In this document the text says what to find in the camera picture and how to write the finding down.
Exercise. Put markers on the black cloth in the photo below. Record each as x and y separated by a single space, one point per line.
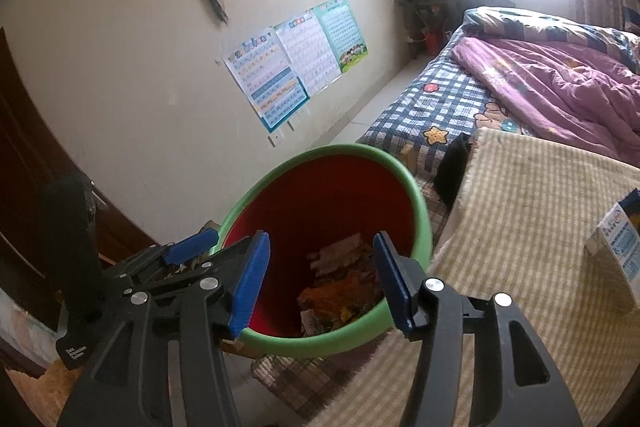
452 167

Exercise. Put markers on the beige striped mat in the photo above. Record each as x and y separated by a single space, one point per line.
525 232

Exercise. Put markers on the white chart wall poster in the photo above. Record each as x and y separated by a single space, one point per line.
307 52

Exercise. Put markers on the blue white carton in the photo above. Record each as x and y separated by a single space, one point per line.
620 252

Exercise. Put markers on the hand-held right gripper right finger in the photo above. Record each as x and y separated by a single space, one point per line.
390 277

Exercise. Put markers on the yellow wrapper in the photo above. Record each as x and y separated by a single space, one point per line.
340 297

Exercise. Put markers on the green bordered wall poster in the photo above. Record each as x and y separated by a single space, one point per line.
342 32

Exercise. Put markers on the brown wrapper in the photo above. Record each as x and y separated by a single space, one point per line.
175 268

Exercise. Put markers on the blue plaid bedsheet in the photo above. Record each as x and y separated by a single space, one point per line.
440 102

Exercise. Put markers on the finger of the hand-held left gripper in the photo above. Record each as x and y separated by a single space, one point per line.
170 282
192 243

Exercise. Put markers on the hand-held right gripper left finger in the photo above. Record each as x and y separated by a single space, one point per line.
250 287

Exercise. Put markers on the red bucket with green rim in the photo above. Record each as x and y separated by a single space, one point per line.
325 197

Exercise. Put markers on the red container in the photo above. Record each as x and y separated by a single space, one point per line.
431 43

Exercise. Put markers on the dark wooden door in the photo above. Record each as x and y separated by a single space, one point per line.
25 147

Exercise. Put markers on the plaid cloth under bucket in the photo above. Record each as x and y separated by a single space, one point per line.
295 382

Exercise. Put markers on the blue bordered wall poster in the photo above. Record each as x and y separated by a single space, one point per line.
267 82

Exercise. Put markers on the purple quilt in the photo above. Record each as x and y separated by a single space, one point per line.
550 92

